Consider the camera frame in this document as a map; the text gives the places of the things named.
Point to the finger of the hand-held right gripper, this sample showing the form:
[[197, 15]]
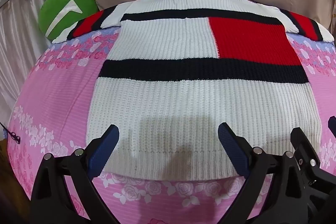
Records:
[[305, 150], [332, 124]]

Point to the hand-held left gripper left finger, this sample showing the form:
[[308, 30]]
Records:
[[103, 153]]

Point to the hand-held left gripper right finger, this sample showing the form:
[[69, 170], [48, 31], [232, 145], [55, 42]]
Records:
[[235, 153]]

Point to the white red navy knit sweater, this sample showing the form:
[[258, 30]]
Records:
[[199, 98]]

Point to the pink floral bed sheet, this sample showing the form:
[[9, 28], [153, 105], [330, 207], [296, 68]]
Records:
[[52, 98]]

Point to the white satin curtain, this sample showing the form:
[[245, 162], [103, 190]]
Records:
[[18, 37]]

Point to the green cushion with white mark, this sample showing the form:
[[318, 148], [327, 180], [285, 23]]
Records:
[[61, 6]]

